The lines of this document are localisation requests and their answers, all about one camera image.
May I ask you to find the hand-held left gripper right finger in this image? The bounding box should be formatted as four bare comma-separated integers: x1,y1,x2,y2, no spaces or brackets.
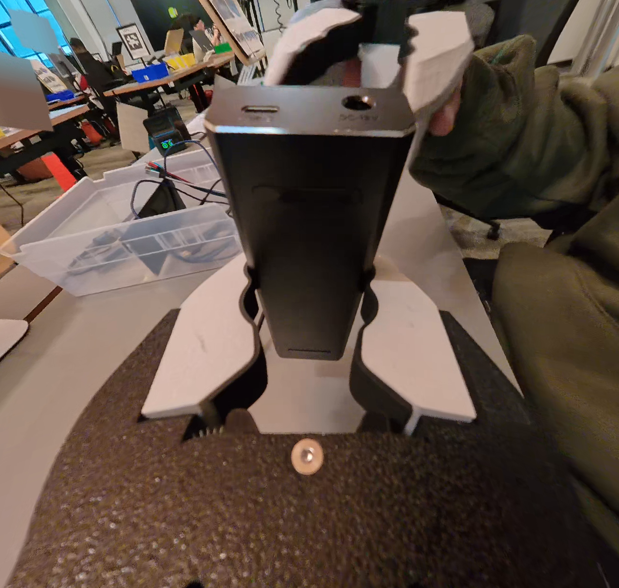
349,269,477,435

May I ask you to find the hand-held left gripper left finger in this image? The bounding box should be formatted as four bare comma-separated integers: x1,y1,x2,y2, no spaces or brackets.
141,259,269,419

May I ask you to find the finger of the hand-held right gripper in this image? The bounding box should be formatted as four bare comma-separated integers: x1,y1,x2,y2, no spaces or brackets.
263,7,363,87
398,11,477,117

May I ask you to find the large black USB hub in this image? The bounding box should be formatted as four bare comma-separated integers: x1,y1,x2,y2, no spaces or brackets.
204,85,417,361

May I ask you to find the clear plastic bin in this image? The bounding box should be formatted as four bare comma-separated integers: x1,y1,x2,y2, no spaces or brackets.
0,148,243,298

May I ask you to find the blue braided multi-head cable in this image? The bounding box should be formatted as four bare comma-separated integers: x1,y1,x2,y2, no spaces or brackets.
130,138,232,221

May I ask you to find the wood-top office desk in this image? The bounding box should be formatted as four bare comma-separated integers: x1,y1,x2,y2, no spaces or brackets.
104,51,234,111

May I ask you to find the person's right hand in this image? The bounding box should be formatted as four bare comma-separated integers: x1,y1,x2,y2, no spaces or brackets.
427,85,463,137

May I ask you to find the wooden document board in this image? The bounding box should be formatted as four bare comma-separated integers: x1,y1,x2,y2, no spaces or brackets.
184,0,268,66

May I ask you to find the person's green jacket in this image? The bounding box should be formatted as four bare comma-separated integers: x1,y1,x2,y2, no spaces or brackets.
491,66,619,555

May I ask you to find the small blue bin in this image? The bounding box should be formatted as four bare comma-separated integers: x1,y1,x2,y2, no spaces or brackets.
132,63,169,84

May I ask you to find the power station with green display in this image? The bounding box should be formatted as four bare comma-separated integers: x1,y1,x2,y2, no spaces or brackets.
143,107,192,156

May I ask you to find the fiducial marker sign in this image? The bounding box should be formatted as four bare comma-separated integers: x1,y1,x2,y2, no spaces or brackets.
116,23,148,61

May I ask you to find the white angled panel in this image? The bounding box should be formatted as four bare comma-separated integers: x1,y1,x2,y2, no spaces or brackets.
116,102,148,153

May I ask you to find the large black wall screen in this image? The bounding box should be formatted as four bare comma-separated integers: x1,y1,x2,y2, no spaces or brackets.
127,0,213,42

